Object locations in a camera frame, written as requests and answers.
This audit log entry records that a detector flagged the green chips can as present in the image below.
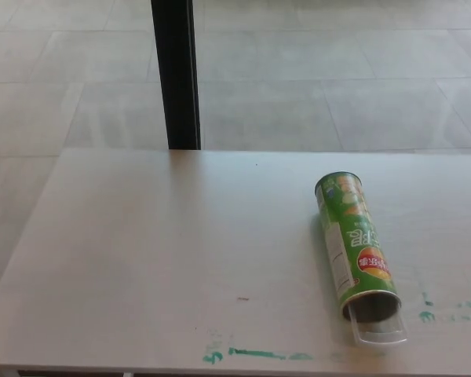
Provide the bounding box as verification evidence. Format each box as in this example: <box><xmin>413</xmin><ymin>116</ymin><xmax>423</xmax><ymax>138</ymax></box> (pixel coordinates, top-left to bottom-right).
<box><xmin>313</xmin><ymin>170</ymin><xmax>403</xmax><ymax>322</ymax></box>

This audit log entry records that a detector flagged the black vertical post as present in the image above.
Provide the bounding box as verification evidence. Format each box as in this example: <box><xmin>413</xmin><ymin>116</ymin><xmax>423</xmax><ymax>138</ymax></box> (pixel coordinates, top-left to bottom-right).
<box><xmin>150</xmin><ymin>0</ymin><xmax>203</xmax><ymax>152</ymax></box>

